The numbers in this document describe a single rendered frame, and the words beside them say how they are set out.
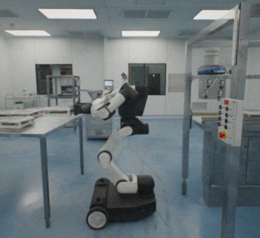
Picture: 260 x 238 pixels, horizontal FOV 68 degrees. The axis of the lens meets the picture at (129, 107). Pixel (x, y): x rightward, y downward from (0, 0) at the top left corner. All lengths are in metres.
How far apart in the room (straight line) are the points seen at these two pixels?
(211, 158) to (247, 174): 0.43
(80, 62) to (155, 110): 3.24
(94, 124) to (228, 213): 3.41
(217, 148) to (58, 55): 6.39
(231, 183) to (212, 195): 0.95
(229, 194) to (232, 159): 0.23
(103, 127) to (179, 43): 4.43
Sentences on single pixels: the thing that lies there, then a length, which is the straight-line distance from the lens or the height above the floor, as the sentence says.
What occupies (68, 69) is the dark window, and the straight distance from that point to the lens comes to 7.39.
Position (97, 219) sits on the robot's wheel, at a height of 0.09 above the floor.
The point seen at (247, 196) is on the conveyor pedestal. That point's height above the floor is 0.12.
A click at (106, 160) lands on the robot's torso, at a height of 0.57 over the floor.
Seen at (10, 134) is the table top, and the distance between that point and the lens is 1.93.
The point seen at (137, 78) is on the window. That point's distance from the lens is 7.10.
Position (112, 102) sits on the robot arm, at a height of 1.15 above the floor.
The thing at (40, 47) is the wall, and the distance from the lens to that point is 7.79.
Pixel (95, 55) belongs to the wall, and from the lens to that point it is 7.23.
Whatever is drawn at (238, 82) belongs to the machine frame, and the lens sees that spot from 1.31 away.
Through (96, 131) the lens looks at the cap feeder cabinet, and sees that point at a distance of 4.46.
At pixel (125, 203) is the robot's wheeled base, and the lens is 2.05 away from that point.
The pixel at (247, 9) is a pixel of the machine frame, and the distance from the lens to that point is 1.39.
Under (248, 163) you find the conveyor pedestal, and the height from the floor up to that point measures 0.48.
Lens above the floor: 1.31
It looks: 7 degrees down
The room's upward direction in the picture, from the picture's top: straight up
